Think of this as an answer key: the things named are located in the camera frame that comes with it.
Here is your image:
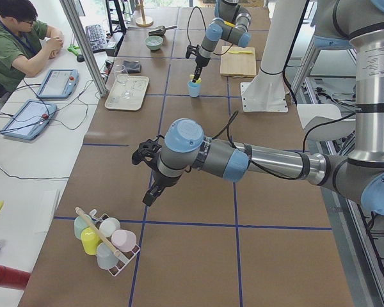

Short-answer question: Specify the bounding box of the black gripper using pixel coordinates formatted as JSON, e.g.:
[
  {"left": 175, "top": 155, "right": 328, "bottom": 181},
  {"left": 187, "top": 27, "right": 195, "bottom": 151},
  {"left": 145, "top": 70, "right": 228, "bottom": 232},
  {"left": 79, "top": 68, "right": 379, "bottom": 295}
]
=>
[
  {"left": 186, "top": 44, "right": 211, "bottom": 83},
  {"left": 131, "top": 138, "right": 180, "bottom": 206}
]

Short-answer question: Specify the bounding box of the light blue cup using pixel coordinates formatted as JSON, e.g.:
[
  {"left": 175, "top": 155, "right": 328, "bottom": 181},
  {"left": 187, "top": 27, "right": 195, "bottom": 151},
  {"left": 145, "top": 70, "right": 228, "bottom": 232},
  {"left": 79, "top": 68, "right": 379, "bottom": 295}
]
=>
[{"left": 188, "top": 80, "right": 201, "bottom": 98}]

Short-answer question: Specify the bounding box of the pink cup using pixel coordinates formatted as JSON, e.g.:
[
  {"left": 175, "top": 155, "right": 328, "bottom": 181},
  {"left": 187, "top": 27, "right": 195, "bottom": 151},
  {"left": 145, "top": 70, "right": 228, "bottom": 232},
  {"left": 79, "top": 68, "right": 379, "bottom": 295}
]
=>
[{"left": 111, "top": 229, "right": 137, "bottom": 252}]

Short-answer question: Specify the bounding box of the white cup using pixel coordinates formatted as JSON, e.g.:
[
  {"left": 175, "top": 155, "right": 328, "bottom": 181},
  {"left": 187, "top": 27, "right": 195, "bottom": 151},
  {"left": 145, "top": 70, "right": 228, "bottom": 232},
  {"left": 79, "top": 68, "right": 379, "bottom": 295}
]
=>
[{"left": 99, "top": 217, "right": 120, "bottom": 238}]

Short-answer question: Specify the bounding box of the wooden cup tree stand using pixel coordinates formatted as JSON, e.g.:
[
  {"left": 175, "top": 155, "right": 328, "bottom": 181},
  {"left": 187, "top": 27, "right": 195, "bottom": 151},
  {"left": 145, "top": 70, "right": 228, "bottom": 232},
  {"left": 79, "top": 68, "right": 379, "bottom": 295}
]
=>
[{"left": 135, "top": 0, "right": 154, "bottom": 28}]

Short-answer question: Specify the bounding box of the green cup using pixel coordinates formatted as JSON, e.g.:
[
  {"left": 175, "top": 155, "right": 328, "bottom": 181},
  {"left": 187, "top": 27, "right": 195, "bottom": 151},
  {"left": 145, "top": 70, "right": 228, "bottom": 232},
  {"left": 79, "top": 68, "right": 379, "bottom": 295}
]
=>
[{"left": 74, "top": 216, "right": 88, "bottom": 240}]

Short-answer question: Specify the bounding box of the yellow cup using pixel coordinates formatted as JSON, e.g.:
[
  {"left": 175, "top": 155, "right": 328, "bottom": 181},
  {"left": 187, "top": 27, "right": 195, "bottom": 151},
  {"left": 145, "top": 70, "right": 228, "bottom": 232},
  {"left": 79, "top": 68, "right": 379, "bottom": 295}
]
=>
[{"left": 80, "top": 227, "right": 102, "bottom": 255}]

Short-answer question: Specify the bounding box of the grey blue cup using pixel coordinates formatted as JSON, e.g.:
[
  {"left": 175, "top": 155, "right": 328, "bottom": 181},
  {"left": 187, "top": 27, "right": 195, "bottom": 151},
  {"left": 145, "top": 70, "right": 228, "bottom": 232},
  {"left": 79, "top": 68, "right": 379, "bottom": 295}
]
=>
[{"left": 96, "top": 242, "right": 118, "bottom": 270}]

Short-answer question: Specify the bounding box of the yellow plastic knife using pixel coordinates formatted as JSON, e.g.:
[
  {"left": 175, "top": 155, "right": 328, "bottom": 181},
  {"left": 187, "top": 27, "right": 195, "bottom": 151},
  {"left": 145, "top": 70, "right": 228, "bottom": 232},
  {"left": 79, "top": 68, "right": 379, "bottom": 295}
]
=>
[{"left": 227, "top": 49, "right": 253, "bottom": 54}]

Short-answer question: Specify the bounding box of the wooden cutting board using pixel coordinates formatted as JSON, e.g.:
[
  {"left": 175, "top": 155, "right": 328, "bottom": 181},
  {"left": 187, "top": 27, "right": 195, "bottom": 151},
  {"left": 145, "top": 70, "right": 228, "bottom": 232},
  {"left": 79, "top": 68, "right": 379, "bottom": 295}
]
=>
[{"left": 220, "top": 46, "right": 257, "bottom": 77}]

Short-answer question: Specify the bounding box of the green bowl of ice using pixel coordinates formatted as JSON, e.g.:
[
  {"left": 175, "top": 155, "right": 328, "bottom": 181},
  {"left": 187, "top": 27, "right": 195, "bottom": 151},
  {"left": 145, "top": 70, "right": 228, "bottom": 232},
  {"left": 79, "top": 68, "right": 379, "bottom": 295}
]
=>
[{"left": 145, "top": 35, "right": 164, "bottom": 51}]

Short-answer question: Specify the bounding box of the steel ice scoop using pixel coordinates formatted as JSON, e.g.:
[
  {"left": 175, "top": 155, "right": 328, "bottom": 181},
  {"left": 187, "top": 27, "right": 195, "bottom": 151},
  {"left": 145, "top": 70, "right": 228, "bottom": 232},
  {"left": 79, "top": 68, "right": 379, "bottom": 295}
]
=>
[{"left": 148, "top": 25, "right": 178, "bottom": 36}]

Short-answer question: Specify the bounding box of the grey folded cloth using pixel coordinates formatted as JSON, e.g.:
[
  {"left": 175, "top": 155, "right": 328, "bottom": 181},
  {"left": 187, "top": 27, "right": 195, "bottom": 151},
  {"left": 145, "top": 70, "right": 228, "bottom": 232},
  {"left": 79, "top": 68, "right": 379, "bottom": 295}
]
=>
[{"left": 122, "top": 60, "right": 141, "bottom": 74}]

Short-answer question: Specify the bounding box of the cream bear tray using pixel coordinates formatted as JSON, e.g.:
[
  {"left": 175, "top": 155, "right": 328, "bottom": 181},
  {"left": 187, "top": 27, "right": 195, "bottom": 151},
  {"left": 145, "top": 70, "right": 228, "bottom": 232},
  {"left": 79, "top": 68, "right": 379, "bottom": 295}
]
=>
[{"left": 104, "top": 75, "right": 149, "bottom": 111}]

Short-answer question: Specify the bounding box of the clear wine glass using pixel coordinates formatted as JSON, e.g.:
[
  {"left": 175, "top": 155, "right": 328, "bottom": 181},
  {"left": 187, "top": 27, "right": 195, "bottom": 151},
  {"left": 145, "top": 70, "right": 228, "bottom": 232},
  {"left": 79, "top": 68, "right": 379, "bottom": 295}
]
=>
[{"left": 113, "top": 64, "right": 132, "bottom": 99}]

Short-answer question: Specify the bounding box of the black keyboard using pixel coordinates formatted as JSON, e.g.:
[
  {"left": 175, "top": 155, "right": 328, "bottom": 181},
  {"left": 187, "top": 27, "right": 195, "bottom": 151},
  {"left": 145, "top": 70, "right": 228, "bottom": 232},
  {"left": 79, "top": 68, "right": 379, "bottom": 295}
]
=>
[{"left": 85, "top": 24, "right": 107, "bottom": 53}]

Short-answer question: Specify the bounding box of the upper blue teach pendant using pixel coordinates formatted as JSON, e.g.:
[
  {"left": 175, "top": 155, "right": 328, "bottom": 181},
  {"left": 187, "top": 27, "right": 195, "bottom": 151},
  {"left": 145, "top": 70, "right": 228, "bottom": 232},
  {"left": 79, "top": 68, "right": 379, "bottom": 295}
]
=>
[{"left": 36, "top": 69, "right": 79, "bottom": 100}]

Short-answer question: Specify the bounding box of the blue teach pendant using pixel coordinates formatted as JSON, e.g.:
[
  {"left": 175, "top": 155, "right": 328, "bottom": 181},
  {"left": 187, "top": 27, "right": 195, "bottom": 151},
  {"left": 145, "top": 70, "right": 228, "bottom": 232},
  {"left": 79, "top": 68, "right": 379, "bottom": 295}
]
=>
[
  {"left": 1, "top": 99, "right": 58, "bottom": 141},
  {"left": 36, "top": 69, "right": 79, "bottom": 100}
]

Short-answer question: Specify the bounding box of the lower blue teach pendant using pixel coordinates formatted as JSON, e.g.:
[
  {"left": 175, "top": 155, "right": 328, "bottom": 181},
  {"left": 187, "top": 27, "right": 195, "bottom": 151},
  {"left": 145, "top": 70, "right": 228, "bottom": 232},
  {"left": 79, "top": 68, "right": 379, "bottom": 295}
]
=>
[{"left": 1, "top": 99, "right": 58, "bottom": 141}]

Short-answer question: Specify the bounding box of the red bottle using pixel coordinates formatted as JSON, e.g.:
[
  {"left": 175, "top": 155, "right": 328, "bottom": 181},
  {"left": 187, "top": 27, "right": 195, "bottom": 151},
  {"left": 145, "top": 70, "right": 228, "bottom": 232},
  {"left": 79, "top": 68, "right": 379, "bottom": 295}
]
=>
[{"left": 0, "top": 265, "right": 31, "bottom": 290}]

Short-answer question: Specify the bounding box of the seated person green shirt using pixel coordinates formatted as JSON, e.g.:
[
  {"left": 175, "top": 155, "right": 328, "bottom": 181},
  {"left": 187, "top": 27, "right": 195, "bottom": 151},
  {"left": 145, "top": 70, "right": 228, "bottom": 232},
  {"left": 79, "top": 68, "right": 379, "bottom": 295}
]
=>
[{"left": 0, "top": 0, "right": 64, "bottom": 93}]

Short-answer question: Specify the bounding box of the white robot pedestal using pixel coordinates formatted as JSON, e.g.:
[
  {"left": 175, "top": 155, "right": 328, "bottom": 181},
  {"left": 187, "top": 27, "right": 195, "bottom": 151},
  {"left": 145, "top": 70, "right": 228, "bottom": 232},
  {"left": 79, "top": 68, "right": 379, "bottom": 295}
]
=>
[{"left": 241, "top": 0, "right": 308, "bottom": 113}]

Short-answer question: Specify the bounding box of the white wire cup rack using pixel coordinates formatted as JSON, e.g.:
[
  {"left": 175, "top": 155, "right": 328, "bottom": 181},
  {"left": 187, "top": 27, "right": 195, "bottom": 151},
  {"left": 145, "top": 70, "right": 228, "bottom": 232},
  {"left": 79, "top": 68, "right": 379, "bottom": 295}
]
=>
[{"left": 75, "top": 207, "right": 140, "bottom": 276}]

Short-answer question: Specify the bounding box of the aluminium frame post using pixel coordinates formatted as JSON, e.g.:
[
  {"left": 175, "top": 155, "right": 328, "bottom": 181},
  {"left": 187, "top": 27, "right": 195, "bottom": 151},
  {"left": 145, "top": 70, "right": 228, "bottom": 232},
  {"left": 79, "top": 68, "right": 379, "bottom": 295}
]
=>
[{"left": 60, "top": 0, "right": 108, "bottom": 97}]

